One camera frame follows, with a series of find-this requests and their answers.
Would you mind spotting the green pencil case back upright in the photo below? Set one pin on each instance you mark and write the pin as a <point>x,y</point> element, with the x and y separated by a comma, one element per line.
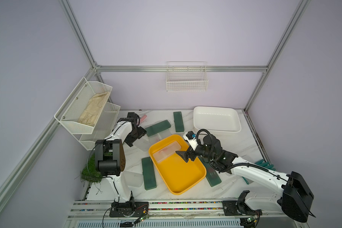
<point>178,122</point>

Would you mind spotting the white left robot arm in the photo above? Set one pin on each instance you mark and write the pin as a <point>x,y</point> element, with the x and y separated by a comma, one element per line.
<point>110,162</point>

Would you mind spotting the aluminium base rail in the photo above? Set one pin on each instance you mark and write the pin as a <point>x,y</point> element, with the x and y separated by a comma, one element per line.
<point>194,213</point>

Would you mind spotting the green artificial grass mat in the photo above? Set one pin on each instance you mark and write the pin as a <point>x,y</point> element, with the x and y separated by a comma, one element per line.
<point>89,172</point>

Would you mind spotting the green pencil case front right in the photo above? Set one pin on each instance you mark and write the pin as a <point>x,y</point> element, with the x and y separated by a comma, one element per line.
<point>211,176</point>

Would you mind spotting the purple pink garden trowel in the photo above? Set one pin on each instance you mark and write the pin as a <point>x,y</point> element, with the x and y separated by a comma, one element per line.
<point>143,118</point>

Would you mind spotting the green pencil case back angled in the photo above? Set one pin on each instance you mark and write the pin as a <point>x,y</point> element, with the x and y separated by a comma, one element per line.
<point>157,128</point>

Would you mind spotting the clear pencil case under green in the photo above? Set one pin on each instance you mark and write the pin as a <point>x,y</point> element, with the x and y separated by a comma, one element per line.
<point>159,136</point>

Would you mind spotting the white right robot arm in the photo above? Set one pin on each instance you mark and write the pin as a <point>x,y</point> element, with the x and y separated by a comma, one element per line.
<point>291,193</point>

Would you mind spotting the white mesh two-tier shelf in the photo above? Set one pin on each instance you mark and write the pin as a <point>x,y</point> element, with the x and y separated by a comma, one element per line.
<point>73,107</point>

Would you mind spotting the yellow plastic tray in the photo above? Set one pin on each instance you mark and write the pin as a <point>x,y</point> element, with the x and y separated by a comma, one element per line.
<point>178,175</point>

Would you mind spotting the white wire wall basket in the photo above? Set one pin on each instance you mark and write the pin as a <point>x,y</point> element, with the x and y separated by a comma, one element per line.
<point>184,76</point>

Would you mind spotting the green pencil case front left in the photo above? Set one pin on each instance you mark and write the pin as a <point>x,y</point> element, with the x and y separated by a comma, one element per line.
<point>148,173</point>

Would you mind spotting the clear pencil case pink pen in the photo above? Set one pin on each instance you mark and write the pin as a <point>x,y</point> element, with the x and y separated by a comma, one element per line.
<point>166,152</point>

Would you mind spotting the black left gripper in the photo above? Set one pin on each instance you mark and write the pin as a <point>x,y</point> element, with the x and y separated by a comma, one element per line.
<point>129,141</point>

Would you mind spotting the white plastic storage box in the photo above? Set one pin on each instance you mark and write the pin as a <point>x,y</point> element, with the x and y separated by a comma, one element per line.
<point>217,120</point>

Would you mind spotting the beige cloth in shelf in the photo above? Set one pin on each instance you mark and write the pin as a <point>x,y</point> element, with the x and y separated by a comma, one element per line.
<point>93,109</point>

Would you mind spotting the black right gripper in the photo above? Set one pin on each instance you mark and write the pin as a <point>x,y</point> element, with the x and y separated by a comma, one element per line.
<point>184,154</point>

